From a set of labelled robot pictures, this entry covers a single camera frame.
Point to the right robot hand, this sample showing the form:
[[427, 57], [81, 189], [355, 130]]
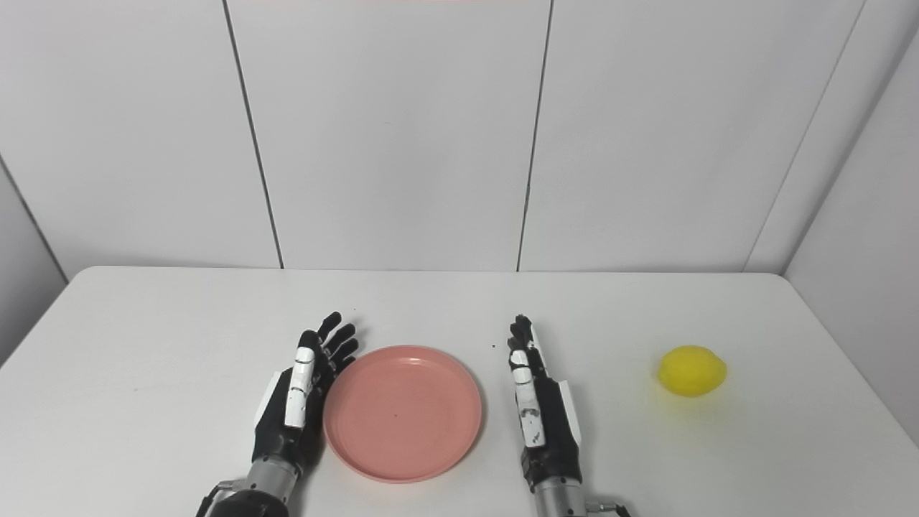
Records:
[[546, 424]]

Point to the yellow lemon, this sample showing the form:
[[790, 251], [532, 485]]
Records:
[[692, 370]]

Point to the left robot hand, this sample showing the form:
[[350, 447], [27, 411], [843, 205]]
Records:
[[291, 416]]

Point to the pink round plate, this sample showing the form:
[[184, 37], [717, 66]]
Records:
[[403, 413]]

